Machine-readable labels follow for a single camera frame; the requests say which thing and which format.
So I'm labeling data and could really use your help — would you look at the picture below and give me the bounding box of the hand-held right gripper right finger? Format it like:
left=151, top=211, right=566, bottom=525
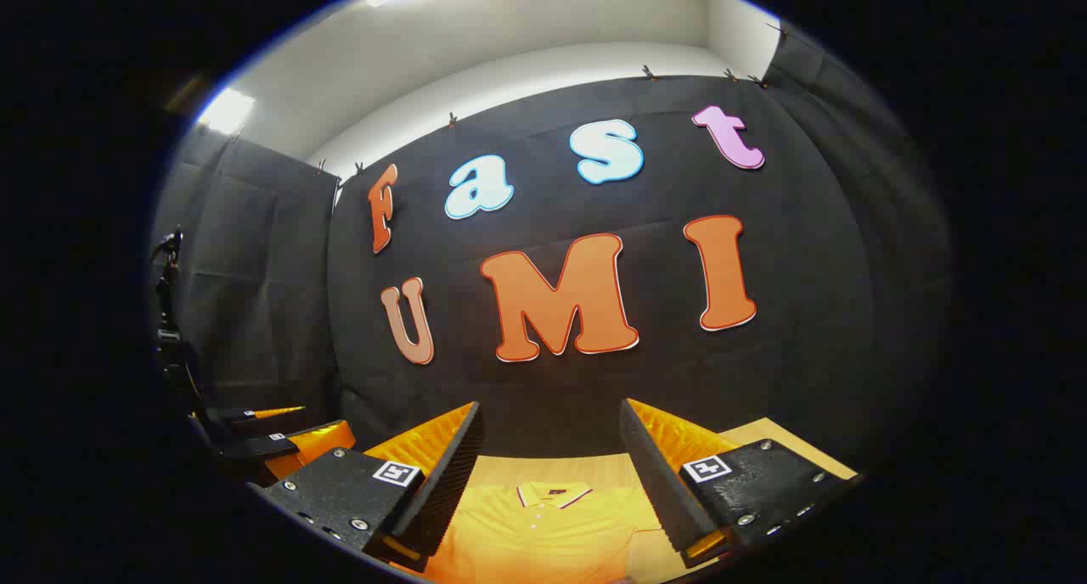
left=618, top=397, right=863, bottom=568

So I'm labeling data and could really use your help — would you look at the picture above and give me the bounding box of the black backdrop cloth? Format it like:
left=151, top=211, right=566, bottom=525
left=149, top=24, right=956, bottom=483

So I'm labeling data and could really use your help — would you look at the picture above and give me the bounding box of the orange T-shirt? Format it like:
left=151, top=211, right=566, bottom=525
left=420, top=480, right=663, bottom=584

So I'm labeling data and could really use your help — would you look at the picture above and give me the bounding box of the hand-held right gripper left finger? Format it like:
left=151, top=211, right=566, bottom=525
left=246, top=401, right=485, bottom=568

